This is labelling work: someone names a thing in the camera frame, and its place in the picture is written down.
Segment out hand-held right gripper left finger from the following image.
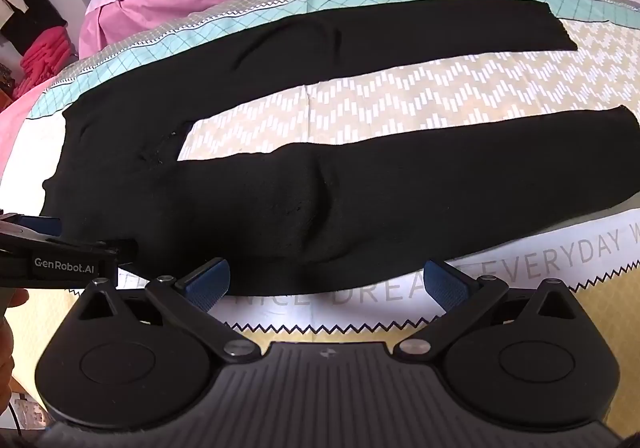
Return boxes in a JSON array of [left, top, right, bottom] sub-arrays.
[[70, 257, 261, 362]]

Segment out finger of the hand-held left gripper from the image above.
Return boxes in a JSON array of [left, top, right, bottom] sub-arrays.
[[0, 212, 64, 243], [50, 237, 139, 275]]

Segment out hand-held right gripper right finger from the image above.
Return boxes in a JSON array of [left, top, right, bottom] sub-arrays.
[[397, 259, 585, 361]]

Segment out black pants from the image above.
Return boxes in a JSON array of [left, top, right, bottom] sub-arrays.
[[40, 0, 640, 295]]

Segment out person's left hand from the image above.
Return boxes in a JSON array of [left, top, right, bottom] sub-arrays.
[[0, 290, 30, 396]]

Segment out coral pink blanket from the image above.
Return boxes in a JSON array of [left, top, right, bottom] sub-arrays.
[[0, 59, 83, 121]]

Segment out stack of red clothes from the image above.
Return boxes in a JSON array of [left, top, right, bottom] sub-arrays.
[[12, 25, 79, 100]]

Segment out patterned beige teal quilt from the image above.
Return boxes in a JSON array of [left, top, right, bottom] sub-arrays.
[[0, 0, 640, 346]]

